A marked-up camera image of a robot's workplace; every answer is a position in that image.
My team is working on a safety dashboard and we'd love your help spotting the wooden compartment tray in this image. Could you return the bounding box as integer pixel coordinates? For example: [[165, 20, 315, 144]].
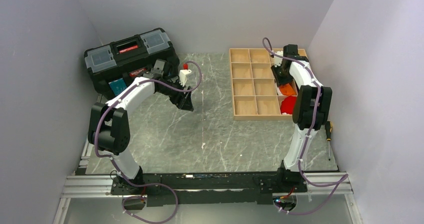
[[229, 48, 293, 121]]

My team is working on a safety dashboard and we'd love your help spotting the yellow black screwdriver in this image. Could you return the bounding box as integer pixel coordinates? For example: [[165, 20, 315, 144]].
[[324, 121, 333, 161]]

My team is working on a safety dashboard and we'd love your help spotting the orange underwear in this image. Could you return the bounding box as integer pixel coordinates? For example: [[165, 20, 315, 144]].
[[278, 83, 297, 96]]

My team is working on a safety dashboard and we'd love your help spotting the black plastic toolbox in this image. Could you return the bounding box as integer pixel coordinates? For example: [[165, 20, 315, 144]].
[[83, 27, 180, 99]]

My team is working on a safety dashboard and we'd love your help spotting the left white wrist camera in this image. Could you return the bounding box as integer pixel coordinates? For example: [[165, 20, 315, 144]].
[[178, 63, 192, 86]]

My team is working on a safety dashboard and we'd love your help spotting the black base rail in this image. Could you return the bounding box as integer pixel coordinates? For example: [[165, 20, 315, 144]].
[[110, 170, 308, 207]]

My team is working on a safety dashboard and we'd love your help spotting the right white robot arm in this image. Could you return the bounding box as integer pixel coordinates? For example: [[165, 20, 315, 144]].
[[270, 44, 333, 192]]

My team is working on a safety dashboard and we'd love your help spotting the red rolled underwear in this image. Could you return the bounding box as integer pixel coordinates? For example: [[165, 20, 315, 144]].
[[280, 96, 297, 115]]

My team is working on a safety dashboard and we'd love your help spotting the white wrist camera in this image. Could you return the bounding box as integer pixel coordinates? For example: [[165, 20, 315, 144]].
[[178, 63, 192, 86], [273, 50, 284, 67]]

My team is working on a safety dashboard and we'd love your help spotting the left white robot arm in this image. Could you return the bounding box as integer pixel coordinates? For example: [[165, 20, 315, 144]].
[[87, 59, 196, 194]]

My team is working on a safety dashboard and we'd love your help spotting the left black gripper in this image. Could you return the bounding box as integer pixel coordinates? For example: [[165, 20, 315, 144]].
[[158, 78, 194, 112]]

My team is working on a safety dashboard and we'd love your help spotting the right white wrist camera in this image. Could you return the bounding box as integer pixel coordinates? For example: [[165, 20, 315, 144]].
[[273, 50, 284, 67]]

